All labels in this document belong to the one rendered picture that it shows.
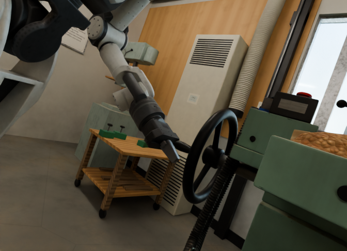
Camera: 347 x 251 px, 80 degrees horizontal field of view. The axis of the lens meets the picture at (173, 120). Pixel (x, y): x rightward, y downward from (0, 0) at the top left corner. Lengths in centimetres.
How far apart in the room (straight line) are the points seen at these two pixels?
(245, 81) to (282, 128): 159
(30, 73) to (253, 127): 55
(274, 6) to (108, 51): 185
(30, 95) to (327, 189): 58
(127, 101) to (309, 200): 52
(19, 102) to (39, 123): 260
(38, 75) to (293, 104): 59
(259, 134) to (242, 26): 215
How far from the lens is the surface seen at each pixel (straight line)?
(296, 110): 49
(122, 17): 79
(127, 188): 182
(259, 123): 49
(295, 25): 227
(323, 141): 26
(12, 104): 62
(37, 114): 317
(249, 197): 208
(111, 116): 244
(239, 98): 201
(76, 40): 318
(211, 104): 198
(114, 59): 74
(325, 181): 25
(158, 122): 57
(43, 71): 62
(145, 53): 254
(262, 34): 222
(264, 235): 39
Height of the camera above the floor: 88
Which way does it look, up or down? 1 degrees down
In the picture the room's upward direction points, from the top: 20 degrees clockwise
